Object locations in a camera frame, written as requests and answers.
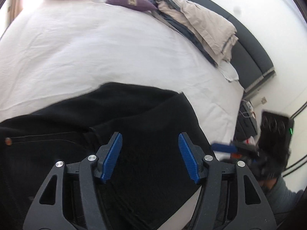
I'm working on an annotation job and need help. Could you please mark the person's right forearm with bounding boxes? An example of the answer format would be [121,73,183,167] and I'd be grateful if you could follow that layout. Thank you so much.
[262,176,305,221]

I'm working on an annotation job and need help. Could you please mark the bed with white sheet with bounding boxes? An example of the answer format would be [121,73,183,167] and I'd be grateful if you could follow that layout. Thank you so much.
[0,0,245,211]

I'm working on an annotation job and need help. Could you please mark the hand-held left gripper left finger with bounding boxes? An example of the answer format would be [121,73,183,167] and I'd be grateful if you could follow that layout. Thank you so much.
[23,132,123,230]

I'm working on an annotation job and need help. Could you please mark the purple patterned pillow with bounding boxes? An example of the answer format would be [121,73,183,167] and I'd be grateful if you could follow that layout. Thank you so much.
[104,0,157,12]

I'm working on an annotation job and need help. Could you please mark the dark nightstand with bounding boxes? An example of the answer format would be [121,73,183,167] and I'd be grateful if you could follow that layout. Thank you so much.
[236,99,258,137]

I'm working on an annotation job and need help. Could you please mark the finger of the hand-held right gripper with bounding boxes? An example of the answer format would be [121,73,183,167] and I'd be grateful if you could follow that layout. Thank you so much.
[211,143,238,153]

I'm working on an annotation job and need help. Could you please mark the black pants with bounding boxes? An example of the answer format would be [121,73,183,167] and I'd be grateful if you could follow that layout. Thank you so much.
[0,82,216,230]

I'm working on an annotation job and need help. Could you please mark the pile of beige and blue clothes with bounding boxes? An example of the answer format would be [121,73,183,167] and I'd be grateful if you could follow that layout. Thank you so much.
[149,0,239,67]

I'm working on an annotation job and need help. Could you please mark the grey upholstered headboard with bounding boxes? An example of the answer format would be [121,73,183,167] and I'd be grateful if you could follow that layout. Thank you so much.
[177,0,276,94]

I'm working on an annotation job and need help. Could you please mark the beige curtain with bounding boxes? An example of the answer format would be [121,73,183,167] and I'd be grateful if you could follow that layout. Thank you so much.
[7,0,27,22]

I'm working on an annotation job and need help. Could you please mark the black wall cable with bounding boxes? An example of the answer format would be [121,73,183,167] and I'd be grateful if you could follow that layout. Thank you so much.
[290,100,307,119]
[283,155,307,173]

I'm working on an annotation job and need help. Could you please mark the white pillow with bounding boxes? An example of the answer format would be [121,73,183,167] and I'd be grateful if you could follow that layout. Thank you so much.
[217,60,240,82]

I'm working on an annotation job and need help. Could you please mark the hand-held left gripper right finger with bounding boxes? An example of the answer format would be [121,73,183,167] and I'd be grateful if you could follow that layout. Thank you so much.
[178,132,277,230]

